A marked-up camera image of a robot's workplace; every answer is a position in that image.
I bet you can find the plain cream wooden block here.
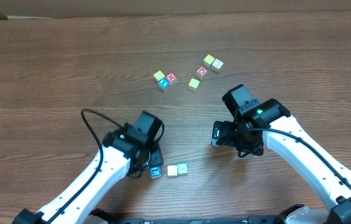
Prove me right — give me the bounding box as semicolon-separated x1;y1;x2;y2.
167;166;178;177

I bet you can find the yellow green picture block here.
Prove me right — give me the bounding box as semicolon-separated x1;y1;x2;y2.
177;163;188;175

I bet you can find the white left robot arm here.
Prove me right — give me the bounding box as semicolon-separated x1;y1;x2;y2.
12;128;163;224

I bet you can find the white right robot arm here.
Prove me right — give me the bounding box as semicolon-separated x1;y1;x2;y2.
212;99;351;223

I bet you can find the yellow smiley block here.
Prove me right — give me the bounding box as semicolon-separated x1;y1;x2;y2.
188;78;200;91

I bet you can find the white letter block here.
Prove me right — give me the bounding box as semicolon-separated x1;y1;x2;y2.
211;58;223;73

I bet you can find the red picture block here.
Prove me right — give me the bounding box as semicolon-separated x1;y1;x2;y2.
196;66;208;80

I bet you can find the blue X letter block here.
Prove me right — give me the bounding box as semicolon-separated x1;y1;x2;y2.
158;78;170;91

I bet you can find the yellow top block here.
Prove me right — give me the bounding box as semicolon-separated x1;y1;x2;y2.
203;54;215;68

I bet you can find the yellow G letter block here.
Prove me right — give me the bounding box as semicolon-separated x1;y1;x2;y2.
153;70;165;83

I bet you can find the red M letter block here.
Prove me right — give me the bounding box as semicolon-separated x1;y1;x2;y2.
166;72;177;86

